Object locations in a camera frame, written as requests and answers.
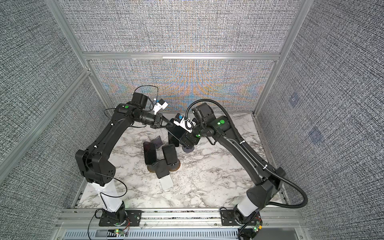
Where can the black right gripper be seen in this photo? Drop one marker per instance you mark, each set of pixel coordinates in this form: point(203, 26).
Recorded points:
point(190, 135)

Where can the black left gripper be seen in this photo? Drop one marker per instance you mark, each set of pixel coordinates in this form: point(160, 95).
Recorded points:
point(158, 118)

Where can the black phone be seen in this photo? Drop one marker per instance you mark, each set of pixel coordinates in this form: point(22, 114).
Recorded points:
point(150, 153)
point(170, 154)
point(173, 140)
point(175, 131)
point(160, 168)

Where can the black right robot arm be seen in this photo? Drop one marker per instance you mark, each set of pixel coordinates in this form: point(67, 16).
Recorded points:
point(223, 131)

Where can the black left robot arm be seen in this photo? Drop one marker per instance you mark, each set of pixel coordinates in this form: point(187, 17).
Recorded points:
point(94, 162)

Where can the purple round phone stand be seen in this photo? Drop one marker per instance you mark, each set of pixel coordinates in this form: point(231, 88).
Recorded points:
point(188, 149)

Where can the black phone on slim stand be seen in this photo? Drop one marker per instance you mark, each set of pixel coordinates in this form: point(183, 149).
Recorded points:
point(173, 140)

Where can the purple left phone stand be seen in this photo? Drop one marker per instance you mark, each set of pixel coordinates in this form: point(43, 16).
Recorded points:
point(157, 142)

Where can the wooden base stand right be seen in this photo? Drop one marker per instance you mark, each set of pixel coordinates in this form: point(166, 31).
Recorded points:
point(174, 166)

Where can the wooden base stand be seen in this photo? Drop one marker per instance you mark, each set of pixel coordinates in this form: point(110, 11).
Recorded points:
point(174, 166)
point(151, 169)

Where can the wooden base stand left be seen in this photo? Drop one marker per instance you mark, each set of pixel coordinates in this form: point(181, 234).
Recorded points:
point(151, 169)

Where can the white phone stand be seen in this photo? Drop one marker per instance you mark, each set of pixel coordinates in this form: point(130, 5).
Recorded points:
point(166, 182)

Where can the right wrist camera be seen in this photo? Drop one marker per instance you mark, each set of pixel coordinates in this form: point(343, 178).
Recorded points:
point(184, 122)

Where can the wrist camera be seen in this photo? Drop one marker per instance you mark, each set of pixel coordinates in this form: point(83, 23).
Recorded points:
point(160, 105)
point(184, 122)

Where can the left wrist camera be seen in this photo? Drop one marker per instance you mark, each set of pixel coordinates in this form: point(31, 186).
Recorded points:
point(160, 105)

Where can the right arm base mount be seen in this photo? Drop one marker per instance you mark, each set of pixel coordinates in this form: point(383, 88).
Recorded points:
point(228, 218)

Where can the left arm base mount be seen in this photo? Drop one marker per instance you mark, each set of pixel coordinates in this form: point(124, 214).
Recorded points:
point(120, 218)

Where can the aluminium front rail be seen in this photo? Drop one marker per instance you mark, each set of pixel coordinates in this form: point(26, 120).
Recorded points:
point(183, 218)

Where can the white slotted cable duct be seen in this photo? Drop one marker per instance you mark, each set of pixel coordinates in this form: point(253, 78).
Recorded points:
point(153, 234)

